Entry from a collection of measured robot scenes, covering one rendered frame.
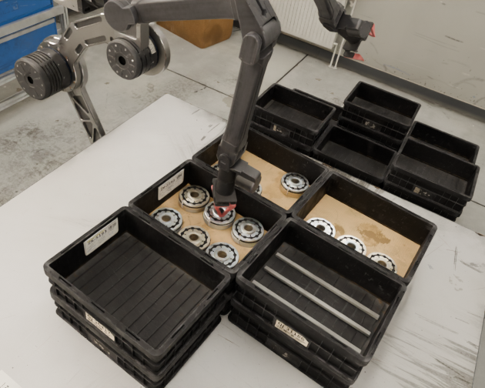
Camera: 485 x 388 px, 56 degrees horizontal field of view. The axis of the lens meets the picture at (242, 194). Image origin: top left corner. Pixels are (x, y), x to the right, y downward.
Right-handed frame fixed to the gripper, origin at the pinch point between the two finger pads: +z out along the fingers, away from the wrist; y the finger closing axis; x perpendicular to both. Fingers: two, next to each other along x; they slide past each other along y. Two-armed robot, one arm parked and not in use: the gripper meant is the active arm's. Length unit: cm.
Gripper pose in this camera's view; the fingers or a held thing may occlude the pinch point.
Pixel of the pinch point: (220, 209)
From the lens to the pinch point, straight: 147.5
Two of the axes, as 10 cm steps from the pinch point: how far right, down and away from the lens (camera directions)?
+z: -1.6, 7.0, 7.0
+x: -9.7, 0.0, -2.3
